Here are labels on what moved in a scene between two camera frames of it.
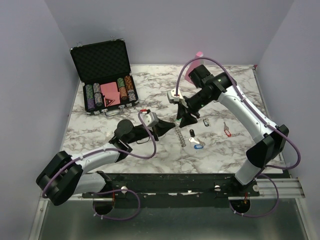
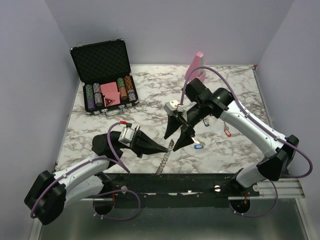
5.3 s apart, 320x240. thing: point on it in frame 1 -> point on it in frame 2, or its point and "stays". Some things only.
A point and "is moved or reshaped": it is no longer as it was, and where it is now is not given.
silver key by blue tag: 201,143 stays
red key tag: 227,133 stays
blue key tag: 198,146 stays
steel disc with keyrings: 179,135 is moved or reshaped
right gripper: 186,119 -> 185,139
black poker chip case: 104,70 stays
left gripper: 162,128 -> 140,140
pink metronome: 193,65 stays
